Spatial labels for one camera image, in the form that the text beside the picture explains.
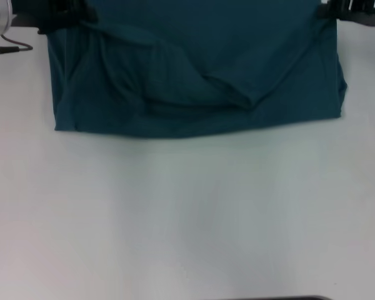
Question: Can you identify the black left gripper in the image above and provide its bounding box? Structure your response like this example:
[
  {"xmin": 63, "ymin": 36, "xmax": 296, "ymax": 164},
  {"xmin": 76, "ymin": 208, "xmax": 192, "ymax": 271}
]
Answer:
[{"xmin": 11, "ymin": 0, "xmax": 98, "ymax": 34}]

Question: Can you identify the teal shirt with FREE print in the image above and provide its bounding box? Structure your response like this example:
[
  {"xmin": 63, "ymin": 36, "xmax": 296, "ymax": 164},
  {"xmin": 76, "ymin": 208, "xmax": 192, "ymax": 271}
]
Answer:
[{"xmin": 46, "ymin": 0, "xmax": 348, "ymax": 140}]

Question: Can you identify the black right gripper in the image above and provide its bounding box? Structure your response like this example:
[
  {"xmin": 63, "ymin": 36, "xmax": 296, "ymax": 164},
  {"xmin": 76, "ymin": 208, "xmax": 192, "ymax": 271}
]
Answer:
[{"xmin": 317, "ymin": 0, "xmax": 375, "ymax": 28}]

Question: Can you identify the small silver left connector plug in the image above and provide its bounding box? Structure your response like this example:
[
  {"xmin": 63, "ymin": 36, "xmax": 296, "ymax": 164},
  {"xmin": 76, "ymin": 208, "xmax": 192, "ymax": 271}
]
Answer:
[{"xmin": 0, "ymin": 46, "xmax": 21, "ymax": 59}]

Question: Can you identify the dark left arm cable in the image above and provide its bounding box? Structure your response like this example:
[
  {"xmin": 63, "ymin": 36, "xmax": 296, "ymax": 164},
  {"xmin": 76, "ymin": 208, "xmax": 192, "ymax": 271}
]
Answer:
[{"xmin": 0, "ymin": 34, "xmax": 34, "ymax": 51}]

